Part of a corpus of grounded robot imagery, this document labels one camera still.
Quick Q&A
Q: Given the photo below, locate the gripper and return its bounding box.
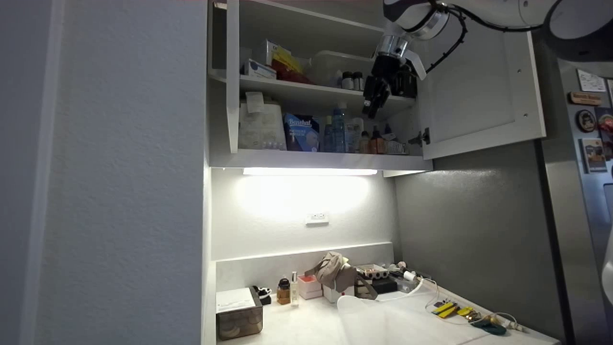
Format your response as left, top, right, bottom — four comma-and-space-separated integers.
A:
362, 55, 408, 120

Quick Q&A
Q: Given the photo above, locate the orange bottle with dark cap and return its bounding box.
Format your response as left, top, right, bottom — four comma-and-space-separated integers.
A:
369, 125, 387, 155

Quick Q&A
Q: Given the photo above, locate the tall blue bottle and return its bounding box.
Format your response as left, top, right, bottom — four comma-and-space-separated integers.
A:
332, 102, 348, 154

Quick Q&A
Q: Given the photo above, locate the under-cabinet light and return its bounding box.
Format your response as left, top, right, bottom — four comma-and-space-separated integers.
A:
242, 167, 378, 176

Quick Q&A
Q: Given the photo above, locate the white cabinet door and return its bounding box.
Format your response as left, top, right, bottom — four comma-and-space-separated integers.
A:
416, 19, 547, 161
226, 0, 240, 154

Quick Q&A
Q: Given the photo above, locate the amber glass bottle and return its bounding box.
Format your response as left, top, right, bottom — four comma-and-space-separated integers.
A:
276, 276, 292, 306

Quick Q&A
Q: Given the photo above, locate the row of small bottles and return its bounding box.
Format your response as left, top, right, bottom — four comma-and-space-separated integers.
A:
383, 123, 409, 155

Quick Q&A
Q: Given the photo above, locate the clear plastic container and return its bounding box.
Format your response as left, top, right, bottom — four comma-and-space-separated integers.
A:
308, 50, 377, 89

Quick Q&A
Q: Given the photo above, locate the blue cardboard box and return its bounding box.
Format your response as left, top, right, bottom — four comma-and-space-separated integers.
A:
283, 113, 321, 153

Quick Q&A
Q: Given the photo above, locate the yellow and red packet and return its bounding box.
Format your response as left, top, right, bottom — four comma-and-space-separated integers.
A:
270, 45, 315, 86

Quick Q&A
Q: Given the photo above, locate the white cardboard box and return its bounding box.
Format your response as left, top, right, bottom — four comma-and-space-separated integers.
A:
258, 39, 279, 66

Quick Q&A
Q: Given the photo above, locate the white plastic-wrapped pack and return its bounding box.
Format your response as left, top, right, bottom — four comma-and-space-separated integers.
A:
238, 91, 287, 151

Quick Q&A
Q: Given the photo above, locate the white and blue box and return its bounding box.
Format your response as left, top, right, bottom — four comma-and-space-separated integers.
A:
243, 58, 278, 80

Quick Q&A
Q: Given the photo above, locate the beige bag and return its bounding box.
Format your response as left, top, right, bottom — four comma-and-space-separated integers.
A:
304, 251, 379, 300

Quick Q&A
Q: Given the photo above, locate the black box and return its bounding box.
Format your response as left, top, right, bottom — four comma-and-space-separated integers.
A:
371, 278, 398, 295

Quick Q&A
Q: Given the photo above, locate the pink box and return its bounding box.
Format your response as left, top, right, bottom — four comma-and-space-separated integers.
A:
296, 274, 323, 301

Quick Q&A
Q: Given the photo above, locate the wooden bar magnet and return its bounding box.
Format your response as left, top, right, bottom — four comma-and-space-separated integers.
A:
568, 91, 602, 106

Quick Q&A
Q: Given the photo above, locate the round dark magnet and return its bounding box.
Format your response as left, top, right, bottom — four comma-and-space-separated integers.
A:
576, 109, 597, 134

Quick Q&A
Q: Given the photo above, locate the white note magnet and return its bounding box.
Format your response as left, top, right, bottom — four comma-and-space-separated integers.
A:
576, 69, 607, 93

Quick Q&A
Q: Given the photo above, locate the yellow and black clip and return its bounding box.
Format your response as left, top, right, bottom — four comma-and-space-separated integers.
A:
432, 300, 459, 319

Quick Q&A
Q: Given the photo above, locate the black and white small object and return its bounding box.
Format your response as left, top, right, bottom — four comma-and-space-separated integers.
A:
252, 285, 273, 306

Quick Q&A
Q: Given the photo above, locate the white plastic sheet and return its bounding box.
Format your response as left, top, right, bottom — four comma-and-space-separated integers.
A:
336, 294, 482, 345

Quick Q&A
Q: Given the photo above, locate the picture card magnet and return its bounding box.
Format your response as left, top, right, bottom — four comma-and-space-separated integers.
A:
580, 138, 608, 174

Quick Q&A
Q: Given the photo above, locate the red magnet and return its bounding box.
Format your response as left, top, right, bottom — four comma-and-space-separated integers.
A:
595, 106, 613, 161

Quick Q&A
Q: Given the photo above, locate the steel refrigerator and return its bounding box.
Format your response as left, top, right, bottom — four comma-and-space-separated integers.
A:
535, 29, 613, 345

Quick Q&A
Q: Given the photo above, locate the grey box with white paper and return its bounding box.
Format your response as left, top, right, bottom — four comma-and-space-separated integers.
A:
216, 286, 264, 341

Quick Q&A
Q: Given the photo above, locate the teal object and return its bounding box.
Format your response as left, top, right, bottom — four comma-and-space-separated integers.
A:
473, 318, 508, 336

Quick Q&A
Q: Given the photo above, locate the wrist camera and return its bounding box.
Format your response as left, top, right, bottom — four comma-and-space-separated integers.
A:
393, 63, 418, 99

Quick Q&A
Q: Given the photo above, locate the white wall cabinet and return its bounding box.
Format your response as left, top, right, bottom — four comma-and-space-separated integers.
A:
207, 0, 547, 172

